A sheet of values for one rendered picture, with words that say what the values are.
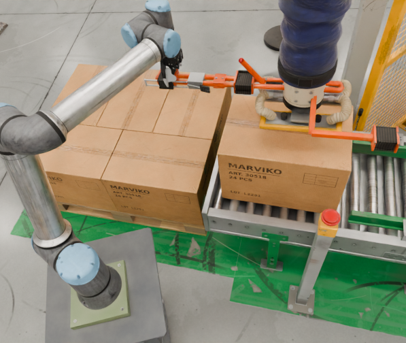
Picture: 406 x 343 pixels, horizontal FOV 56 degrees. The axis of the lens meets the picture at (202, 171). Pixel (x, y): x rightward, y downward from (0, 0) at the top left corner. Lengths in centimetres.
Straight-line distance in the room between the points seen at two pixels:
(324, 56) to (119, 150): 144
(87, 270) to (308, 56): 112
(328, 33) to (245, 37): 267
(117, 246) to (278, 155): 86
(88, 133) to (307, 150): 146
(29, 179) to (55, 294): 66
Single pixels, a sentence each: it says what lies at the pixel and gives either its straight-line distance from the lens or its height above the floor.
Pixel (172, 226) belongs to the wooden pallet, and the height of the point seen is 2.
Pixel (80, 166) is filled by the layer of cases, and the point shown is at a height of 54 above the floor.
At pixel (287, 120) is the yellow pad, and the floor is 112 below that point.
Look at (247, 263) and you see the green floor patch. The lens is 253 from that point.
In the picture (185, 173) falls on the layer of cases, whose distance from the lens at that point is 223.
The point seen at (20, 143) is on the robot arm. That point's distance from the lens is 120.
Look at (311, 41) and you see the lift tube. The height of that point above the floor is 152.
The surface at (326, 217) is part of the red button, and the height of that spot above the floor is 104.
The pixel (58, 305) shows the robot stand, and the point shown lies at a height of 75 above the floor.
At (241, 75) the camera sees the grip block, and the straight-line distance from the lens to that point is 170.
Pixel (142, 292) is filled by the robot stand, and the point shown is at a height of 75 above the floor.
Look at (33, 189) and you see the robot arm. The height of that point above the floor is 132.
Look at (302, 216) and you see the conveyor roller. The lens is 207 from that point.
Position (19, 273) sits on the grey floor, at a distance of 293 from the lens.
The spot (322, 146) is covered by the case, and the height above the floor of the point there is 95.
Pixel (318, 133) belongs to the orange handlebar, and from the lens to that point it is 149.
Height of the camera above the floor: 235
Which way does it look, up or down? 54 degrees down
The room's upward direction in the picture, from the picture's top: 10 degrees counter-clockwise
